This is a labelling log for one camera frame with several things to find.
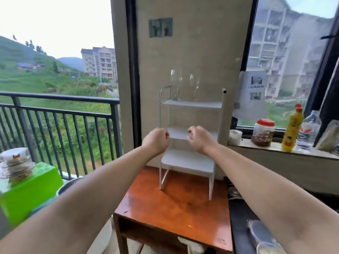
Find person's right hand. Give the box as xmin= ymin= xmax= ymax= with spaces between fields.
xmin=186 ymin=126 xmax=218 ymax=154

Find person's left hand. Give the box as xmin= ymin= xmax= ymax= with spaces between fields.
xmin=142 ymin=127 xmax=170 ymax=156

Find person's right forearm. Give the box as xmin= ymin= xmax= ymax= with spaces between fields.
xmin=203 ymin=143 xmax=339 ymax=254

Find person's left forearm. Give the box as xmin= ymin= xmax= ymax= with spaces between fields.
xmin=0 ymin=145 xmax=162 ymax=254

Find white three-tier metal rack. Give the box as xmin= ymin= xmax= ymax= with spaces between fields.
xmin=158 ymin=86 xmax=227 ymax=201

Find white toilet paper roll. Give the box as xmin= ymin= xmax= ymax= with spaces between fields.
xmin=228 ymin=129 xmax=243 ymax=146

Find tall clear wine glass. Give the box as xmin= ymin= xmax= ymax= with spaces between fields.
xmin=170 ymin=69 xmax=177 ymax=101

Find brown wooden side table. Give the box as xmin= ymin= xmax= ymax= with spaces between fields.
xmin=113 ymin=166 xmax=234 ymax=254

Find red-lidded plastic jar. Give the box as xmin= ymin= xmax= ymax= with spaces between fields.
xmin=251 ymin=118 xmax=276 ymax=147

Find white paper sheet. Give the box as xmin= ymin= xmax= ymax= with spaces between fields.
xmin=233 ymin=70 xmax=268 ymax=120

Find beige apartment building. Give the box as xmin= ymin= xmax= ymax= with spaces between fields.
xmin=81 ymin=46 xmax=118 ymax=84

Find black metal balcony railing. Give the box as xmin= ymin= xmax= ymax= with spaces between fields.
xmin=0 ymin=91 xmax=123 ymax=181

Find yellow bottle with red cap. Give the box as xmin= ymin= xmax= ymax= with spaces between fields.
xmin=281 ymin=104 xmax=304 ymax=153

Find black stove top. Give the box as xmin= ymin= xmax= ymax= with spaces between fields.
xmin=223 ymin=177 xmax=339 ymax=254

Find black cooking pot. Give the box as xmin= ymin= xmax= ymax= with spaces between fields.
xmin=57 ymin=177 xmax=86 ymax=196

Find clear plastic water bottle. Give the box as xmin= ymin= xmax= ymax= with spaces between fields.
xmin=296 ymin=110 xmax=322 ymax=153

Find glass pot lid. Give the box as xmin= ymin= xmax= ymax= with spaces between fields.
xmin=247 ymin=219 xmax=288 ymax=254

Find grey apartment building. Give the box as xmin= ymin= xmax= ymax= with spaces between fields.
xmin=246 ymin=0 xmax=335 ymax=99

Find clear plastic bag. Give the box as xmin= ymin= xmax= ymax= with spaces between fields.
xmin=315 ymin=120 xmax=339 ymax=157

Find bright green box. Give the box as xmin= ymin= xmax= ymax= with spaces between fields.
xmin=0 ymin=162 xmax=64 ymax=227

